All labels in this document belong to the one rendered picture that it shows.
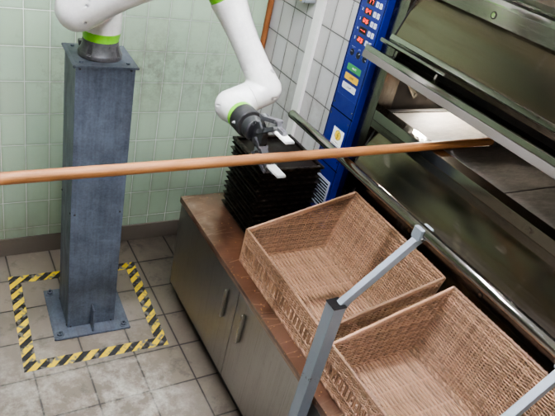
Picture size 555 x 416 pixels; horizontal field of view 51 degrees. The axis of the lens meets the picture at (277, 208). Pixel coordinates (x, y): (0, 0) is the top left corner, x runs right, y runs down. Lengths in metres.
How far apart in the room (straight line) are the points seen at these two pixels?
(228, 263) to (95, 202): 0.56
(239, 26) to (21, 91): 1.14
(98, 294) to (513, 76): 1.82
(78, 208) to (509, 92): 1.56
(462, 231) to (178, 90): 1.53
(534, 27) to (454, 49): 0.28
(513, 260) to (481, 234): 0.13
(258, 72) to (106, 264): 1.09
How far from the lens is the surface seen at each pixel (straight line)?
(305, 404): 1.83
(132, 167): 1.48
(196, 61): 2.86
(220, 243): 2.32
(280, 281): 1.99
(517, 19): 1.87
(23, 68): 2.67
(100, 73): 2.09
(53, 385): 2.53
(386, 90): 2.26
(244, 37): 1.91
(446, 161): 2.02
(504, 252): 1.92
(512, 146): 1.67
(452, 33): 2.03
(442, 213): 2.05
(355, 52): 2.33
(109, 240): 2.46
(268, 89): 1.93
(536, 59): 1.84
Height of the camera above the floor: 1.93
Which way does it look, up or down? 31 degrees down
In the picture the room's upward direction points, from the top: 14 degrees clockwise
